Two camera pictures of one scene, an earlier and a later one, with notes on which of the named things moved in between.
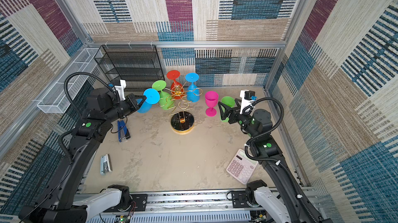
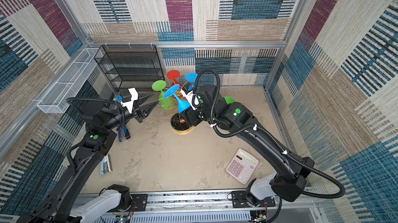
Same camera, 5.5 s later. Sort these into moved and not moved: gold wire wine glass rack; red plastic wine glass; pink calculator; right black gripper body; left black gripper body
Moved: left black gripper body; right black gripper body
Not moved: pink calculator; gold wire wine glass rack; red plastic wine glass
